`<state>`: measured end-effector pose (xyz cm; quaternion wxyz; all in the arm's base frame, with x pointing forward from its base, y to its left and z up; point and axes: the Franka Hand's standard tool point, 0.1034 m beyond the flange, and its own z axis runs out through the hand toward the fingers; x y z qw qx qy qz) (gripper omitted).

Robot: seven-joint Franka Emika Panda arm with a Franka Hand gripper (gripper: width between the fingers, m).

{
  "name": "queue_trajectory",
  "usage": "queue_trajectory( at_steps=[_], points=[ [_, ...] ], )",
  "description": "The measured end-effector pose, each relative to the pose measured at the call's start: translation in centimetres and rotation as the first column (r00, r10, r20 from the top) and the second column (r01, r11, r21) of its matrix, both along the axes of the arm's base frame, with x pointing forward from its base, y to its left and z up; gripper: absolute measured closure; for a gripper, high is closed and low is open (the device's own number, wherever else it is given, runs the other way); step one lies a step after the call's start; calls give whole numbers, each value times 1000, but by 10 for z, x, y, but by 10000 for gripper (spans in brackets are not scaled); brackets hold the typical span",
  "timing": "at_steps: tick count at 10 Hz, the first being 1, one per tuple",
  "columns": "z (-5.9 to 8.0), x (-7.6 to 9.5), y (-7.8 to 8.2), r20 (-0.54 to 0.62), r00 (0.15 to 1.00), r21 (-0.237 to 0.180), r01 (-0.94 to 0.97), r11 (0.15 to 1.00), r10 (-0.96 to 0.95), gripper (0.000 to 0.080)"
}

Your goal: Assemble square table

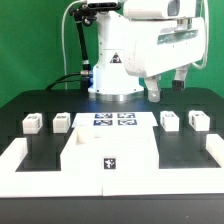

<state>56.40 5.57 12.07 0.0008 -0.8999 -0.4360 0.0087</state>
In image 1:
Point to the white U-shaped obstacle fence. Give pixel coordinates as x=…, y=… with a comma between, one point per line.
x=69, y=183

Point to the white square table top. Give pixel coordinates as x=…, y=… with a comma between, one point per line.
x=91, y=150

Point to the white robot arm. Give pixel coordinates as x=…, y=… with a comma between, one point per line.
x=110, y=78

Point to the white sheet with tags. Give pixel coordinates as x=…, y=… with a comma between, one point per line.
x=114, y=119

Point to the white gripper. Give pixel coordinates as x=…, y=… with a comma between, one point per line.
x=154, y=47

